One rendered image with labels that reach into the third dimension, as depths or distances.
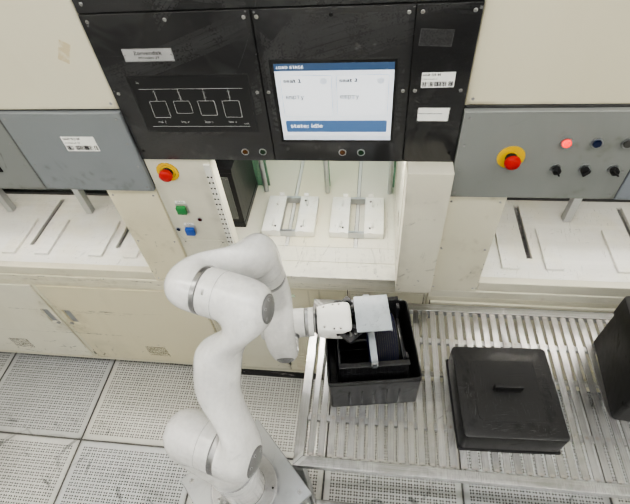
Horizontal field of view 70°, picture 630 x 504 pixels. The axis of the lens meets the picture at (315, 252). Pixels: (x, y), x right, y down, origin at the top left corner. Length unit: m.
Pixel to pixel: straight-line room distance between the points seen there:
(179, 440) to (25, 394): 1.88
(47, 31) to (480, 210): 1.21
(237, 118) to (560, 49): 0.76
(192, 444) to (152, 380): 1.54
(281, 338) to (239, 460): 0.32
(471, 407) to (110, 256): 1.45
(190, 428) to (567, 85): 1.15
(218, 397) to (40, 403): 1.94
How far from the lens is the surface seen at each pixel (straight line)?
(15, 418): 2.89
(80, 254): 2.08
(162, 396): 2.56
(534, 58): 1.18
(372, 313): 1.30
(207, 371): 0.95
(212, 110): 1.24
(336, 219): 1.80
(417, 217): 1.34
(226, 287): 0.86
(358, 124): 1.20
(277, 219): 1.83
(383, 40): 1.09
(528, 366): 1.57
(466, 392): 1.48
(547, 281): 1.77
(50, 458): 2.69
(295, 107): 1.18
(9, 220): 2.43
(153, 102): 1.29
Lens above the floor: 2.18
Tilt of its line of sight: 49 degrees down
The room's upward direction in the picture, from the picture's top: 6 degrees counter-clockwise
